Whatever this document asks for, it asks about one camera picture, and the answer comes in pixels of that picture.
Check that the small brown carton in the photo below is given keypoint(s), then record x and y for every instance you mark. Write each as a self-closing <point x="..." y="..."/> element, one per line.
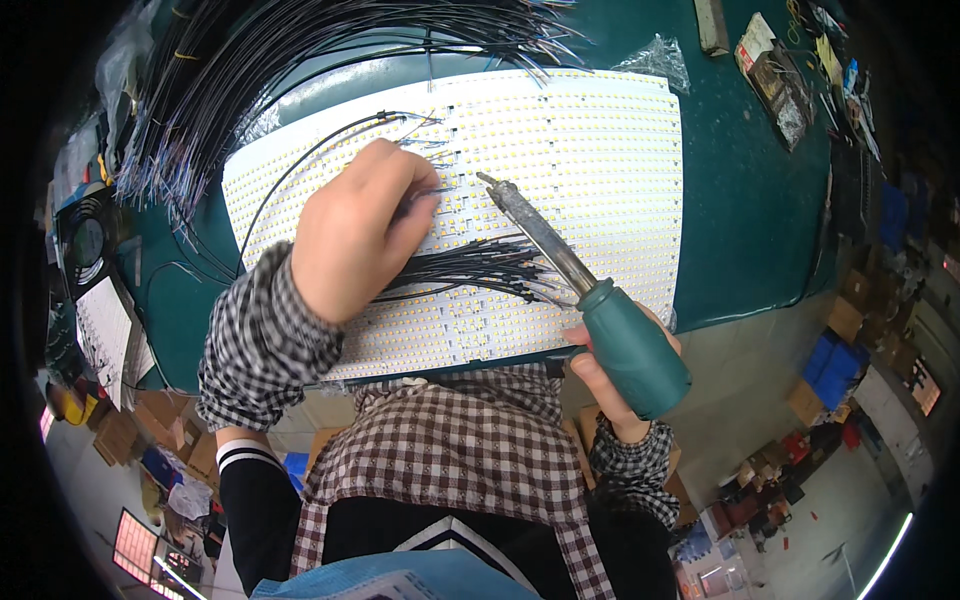
<point x="806" y="403"/>

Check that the person's body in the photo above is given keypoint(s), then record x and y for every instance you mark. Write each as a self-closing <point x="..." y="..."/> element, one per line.
<point x="450" y="480"/>

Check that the crumpled clear plastic wrap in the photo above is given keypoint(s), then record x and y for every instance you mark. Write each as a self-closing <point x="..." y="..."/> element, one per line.
<point x="261" y="121"/>
<point x="654" y="64"/>

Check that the white LED strip panel sheet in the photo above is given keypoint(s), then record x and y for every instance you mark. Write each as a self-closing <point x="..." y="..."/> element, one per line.
<point x="585" y="165"/>

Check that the open box of small parts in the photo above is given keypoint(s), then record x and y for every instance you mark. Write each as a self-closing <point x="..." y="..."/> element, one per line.
<point x="776" y="82"/>

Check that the small white LED panel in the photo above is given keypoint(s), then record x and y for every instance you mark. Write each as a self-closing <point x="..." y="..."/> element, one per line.
<point x="109" y="337"/>

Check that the row of cardboard boxes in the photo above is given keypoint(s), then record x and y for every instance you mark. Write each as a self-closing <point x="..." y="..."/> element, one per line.
<point x="862" y="304"/>

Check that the brown cardboard box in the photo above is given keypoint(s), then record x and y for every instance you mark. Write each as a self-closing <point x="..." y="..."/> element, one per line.
<point x="322" y="450"/>

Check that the black square fan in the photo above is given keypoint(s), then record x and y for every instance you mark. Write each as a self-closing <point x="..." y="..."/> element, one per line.
<point x="88" y="244"/>

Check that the heap of floor clutter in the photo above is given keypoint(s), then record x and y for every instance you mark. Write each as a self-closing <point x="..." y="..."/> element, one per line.
<point x="765" y="502"/>

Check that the person's left hand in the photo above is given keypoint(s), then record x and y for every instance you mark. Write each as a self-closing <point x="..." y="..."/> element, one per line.
<point x="352" y="232"/>

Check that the stack of blue crates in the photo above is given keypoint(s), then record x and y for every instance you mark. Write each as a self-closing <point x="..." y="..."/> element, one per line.
<point x="832" y="371"/>

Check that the person's right hand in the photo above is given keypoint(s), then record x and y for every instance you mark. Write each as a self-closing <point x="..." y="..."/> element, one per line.
<point x="619" y="420"/>

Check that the clear plastic bag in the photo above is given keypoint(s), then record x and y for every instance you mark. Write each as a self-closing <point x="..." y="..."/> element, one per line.
<point x="124" y="60"/>

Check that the lit light panel on stand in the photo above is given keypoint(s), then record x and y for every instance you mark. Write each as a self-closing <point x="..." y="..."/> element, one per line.
<point x="925" y="386"/>

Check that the person's left fingers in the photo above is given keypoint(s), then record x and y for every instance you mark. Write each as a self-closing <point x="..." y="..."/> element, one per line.
<point x="409" y="180"/>

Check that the heap of cardboard boxes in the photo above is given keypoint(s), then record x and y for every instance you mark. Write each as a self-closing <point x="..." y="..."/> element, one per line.
<point x="157" y="435"/>

